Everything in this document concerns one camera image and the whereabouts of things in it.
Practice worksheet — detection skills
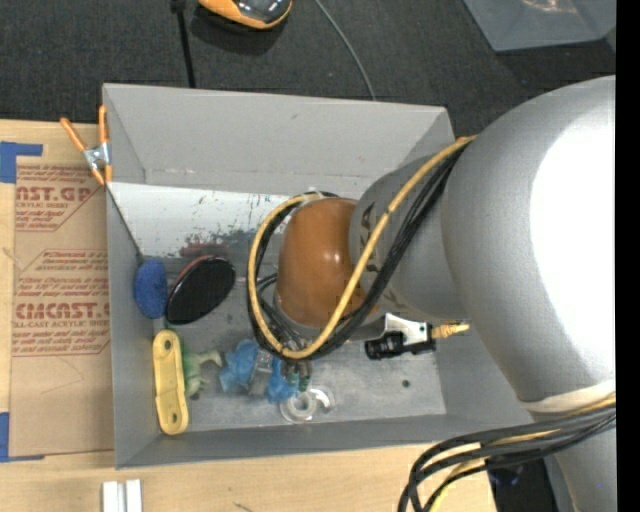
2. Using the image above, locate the green toy animal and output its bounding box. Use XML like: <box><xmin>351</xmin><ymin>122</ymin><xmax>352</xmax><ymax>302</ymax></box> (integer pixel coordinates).
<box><xmin>178</xmin><ymin>343</ymin><xmax>225</xmax><ymax>401</ymax></box>

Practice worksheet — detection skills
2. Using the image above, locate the grey metal bin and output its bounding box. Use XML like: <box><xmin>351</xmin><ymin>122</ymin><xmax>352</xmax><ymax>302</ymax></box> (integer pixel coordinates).
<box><xmin>101</xmin><ymin>83</ymin><xmax>535</xmax><ymax>470</ymax></box>

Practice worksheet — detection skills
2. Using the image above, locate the clear glass ring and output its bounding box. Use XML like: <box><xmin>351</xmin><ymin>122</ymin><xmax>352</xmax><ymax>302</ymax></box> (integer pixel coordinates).
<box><xmin>279</xmin><ymin>386</ymin><xmax>337</xmax><ymax>424</ymax></box>

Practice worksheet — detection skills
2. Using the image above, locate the yellow flat plastic tool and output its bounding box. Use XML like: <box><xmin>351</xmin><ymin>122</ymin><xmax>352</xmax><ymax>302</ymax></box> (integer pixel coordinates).
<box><xmin>151</xmin><ymin>329</ymin><xmax>191</xmax><ymax>436</ymax></box>

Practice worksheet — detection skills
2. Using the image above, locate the brown cardboard board red print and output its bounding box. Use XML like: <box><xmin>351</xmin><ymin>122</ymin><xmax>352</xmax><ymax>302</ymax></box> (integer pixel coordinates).
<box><xmin>0</xmin><ymin>118</ymin><xmax>117</xmax><ymax>459</ymax></box>

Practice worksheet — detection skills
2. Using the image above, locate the blue oval sponge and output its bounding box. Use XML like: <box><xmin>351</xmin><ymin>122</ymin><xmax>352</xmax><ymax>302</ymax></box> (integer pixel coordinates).
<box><xmin>132</xmin><ymin>258</ymin><xmax>169</xmax><ymax>320</ymax></box>

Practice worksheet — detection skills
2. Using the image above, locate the black oval disc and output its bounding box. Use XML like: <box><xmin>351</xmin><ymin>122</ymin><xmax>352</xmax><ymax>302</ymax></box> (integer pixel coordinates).
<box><xmin>165</xmin><ymin>254</ymin><xmax>237</xmax><ymax>326</ymax></box>

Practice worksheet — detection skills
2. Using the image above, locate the black cylinder on white bracket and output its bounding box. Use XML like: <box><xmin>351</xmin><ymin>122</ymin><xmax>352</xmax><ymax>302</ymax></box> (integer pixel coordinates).
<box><xmin>364</xmin><ymin>312</ymin><xmax>472</xmax><ymax>362</ymax></box>

